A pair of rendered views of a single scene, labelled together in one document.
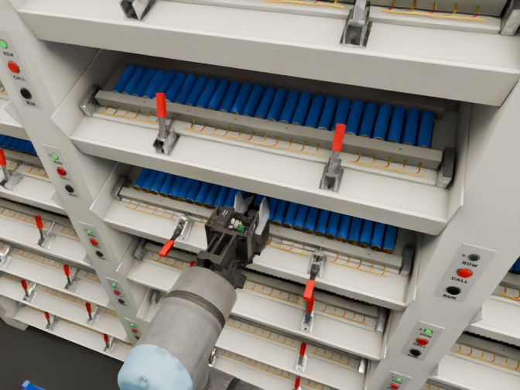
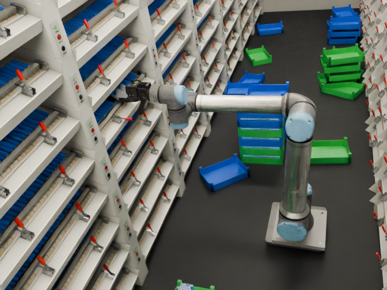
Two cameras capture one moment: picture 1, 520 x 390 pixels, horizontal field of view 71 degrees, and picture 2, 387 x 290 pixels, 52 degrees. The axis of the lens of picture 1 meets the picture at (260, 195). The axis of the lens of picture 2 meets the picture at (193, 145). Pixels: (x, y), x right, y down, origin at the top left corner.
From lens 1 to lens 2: 1.78 m
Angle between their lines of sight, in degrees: 64
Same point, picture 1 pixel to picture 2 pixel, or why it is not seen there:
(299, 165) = (123, 60)
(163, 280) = (121, 165)
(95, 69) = not seen: hidden behind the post
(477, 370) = not seen: hidden behind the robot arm
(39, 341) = not seen: outside the picture
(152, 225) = (112, 130)
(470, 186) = (145, 33)
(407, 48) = (126, 13)
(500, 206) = (148, 34)
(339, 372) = (159, 142)
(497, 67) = (136, 8)
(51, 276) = (88, 264)
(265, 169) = (123, 66)
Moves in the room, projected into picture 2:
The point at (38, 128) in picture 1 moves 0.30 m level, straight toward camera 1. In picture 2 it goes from (83, 114) to (147, 84)
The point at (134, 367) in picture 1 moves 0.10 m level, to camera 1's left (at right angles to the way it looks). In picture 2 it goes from (179, 88) to (179, 100)
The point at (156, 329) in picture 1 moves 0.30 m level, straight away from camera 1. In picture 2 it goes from (170, 88) to (109, 113)
